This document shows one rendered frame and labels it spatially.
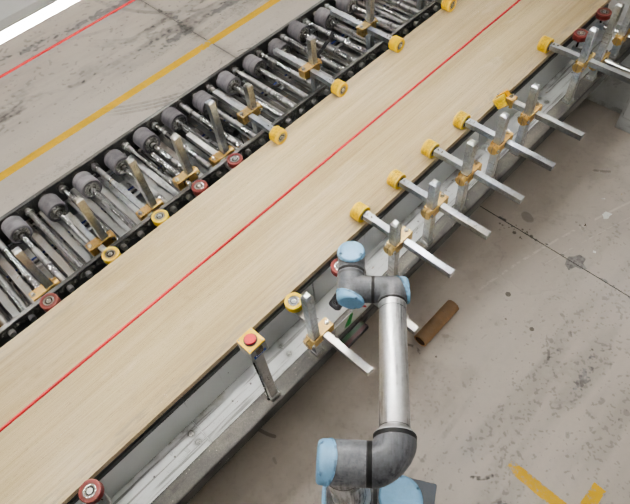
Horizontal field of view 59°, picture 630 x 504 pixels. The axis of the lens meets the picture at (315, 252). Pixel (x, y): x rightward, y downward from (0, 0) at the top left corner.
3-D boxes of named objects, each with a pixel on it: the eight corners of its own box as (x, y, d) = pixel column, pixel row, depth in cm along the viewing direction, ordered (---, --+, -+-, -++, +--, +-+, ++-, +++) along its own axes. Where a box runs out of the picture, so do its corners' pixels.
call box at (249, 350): (268, 348, 192) (265, 339, 185) (253, 363, 189) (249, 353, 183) (255, 336, 195) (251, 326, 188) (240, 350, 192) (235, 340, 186)
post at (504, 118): (491, 184, 285) (511, 113, 246) (487, 188, 284) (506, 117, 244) (485, 181, 287) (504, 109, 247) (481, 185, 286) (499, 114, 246)
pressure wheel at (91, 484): (88, 508, 200) (74, 502, 191) (94, 484, 205) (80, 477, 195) (109, 509, 200) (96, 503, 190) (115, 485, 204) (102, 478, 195)
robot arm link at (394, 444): (420, 481, 134) (410, 267, 179) (368, 478, 136) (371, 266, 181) (417, 497, 143) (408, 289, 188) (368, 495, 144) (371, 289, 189)
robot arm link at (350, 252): (336, 262, 182) (337, 237, 188) (338, 281, 192) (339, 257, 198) (364, 262, 181) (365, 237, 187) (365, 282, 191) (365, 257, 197)
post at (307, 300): (322, 351, 238) (313, 295, 199) (317, 356, 237) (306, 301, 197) (317, 345, 240) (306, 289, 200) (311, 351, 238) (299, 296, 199)
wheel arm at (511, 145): (554, 167, 254) (556, 162, 251) (550, 172, 252) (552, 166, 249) (462, 119, 276) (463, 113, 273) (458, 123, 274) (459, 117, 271)
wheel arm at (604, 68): (635, 82, 280) (638, 76, 277) (631, 85, 279) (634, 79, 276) (545, 44, 302) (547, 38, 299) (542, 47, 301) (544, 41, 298)
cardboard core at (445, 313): (459, 305, 313) (426, 342, 302) (457, 312, 320) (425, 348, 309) (448, 297, 316) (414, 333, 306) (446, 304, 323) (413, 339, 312)
